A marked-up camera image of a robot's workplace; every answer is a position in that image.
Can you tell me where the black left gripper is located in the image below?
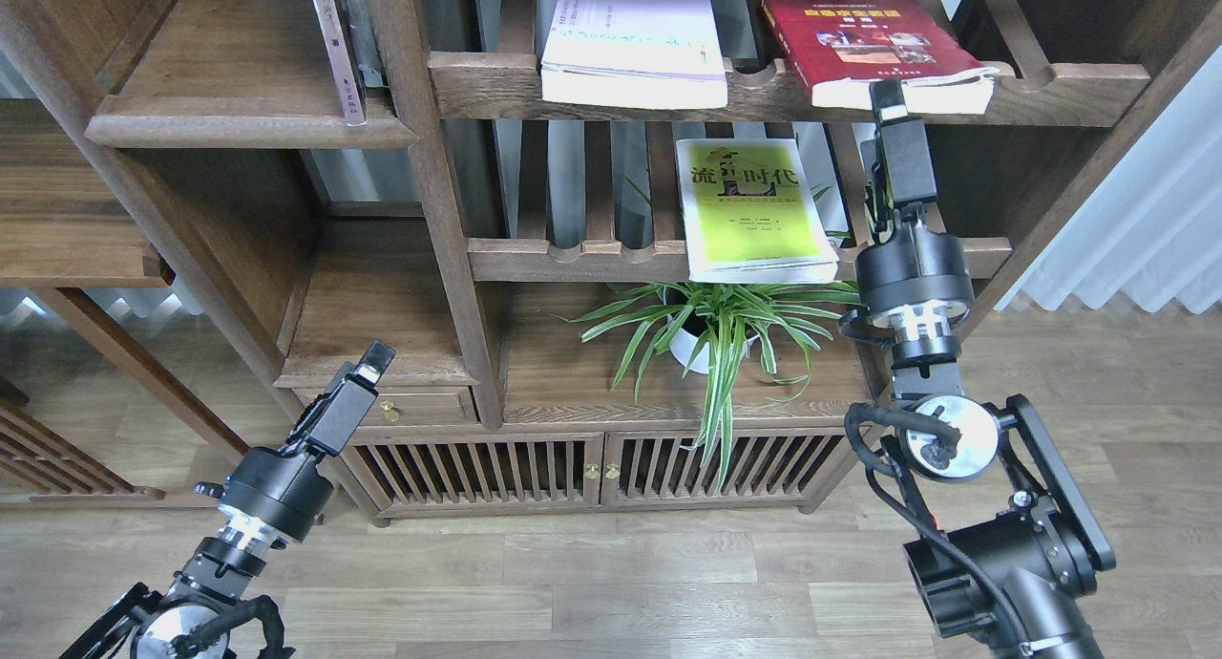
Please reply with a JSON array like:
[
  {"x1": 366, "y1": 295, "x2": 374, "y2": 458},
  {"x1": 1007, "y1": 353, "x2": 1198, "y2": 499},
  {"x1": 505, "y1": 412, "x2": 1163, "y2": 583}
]
[{"x1": 221, "y1": 341, "x2": 393, "y2": 542}]

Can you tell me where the white lavender paperback book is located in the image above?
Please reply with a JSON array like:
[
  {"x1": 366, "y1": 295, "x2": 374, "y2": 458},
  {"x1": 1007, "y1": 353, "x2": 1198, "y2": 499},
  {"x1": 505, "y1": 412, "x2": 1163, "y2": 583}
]
[{"x1": 540, "y1": 0, "x2": 728, "y2": 110}]

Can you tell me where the white curtain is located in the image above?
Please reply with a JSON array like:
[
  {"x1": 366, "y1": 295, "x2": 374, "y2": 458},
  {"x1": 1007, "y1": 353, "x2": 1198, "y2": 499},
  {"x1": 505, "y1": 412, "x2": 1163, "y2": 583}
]
[{"x1": 1001, "y1": 53, "x2": 1221, "y2": 312}]

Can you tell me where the brass drawer knob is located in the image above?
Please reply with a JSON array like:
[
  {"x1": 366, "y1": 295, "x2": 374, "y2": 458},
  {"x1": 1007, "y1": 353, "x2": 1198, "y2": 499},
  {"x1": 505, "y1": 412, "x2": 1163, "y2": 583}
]
[{"x1": 380, "y1": 402, "x2": 402, "y2": 425}]

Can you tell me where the green spider plant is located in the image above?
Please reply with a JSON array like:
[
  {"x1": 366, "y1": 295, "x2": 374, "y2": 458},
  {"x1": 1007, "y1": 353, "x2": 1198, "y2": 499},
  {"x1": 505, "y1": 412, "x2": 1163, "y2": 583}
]
[{"x1": 576, "y1": 280, "x2": 862, "y2": 487}]

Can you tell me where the thin upright book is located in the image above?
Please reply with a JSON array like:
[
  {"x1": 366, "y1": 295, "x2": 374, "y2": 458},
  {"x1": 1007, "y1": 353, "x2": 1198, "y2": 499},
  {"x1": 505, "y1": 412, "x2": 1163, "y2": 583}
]
[{"x1": 312, "y1": 0, "x2": 368, "y2": 127}]

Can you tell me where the red paperback book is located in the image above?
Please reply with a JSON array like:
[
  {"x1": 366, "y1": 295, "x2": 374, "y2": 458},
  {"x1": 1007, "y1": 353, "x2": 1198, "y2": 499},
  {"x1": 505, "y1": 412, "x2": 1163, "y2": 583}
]
[{"x1": 759, "y1": 0, "x2": 997, "y2": 115}]

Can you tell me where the white plant pot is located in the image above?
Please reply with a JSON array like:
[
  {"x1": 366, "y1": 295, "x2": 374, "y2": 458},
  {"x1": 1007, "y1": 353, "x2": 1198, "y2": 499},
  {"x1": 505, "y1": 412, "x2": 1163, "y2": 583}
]
[{"x1": 668, "y1": 326, "x2": 736, "y2": 375}]

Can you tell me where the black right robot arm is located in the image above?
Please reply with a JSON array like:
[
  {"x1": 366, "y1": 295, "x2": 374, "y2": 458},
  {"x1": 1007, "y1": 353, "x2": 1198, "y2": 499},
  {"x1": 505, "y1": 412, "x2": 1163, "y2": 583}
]
[{"x1": 840, "y1": 79, "x2": 1117, "y2": 658}]

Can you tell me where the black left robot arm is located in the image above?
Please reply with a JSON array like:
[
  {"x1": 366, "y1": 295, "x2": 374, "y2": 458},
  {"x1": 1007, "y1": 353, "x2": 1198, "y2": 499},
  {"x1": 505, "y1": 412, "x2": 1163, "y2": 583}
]
[{"x1": 66, "y1": 341, "x2": 393, "y2": 658}]

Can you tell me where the yellow green paperback book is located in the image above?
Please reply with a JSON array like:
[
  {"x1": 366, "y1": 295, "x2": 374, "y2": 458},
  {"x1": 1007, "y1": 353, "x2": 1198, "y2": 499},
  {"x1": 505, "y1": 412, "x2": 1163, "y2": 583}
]
[{"x1": 675, "y1": 139, "x2": 838, "y2": 285}]

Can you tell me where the dark wooden bookshelf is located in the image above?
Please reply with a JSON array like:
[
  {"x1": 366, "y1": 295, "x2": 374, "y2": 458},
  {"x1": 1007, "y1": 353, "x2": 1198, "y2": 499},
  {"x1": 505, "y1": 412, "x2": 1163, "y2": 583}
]
[{"x1": 0, "y1": 0, "x2": 1222, "y2": 528}]

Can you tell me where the dark wooden slatted bench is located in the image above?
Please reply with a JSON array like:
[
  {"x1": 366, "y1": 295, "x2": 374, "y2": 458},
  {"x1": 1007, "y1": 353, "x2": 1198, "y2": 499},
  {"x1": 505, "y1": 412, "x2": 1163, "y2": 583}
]
[{"x1": 1, "y1": 379, "x2": 166, "y2": 507}]

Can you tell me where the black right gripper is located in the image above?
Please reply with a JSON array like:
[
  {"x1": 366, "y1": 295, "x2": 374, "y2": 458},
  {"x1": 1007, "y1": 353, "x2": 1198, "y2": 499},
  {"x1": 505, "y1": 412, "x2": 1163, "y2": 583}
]
[{"x1": 855, "y1": 79, "x2": 975, "y2": 330}]

